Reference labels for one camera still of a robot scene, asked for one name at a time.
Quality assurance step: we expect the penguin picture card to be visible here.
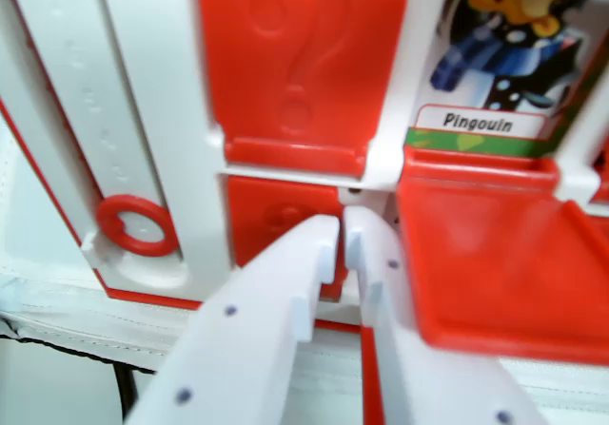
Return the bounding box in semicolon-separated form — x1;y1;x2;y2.
403;0;601;159

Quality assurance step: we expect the red-rimmed white game board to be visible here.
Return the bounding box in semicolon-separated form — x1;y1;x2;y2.
0;0;609;425

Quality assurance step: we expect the red flap below penguin card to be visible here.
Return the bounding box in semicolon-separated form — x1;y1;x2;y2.
396;150;609;365

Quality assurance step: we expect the red question mark flap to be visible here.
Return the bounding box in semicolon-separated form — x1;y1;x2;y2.
195;0;409;178

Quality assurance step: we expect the black cable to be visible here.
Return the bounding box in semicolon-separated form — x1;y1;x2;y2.
0;318;159;425

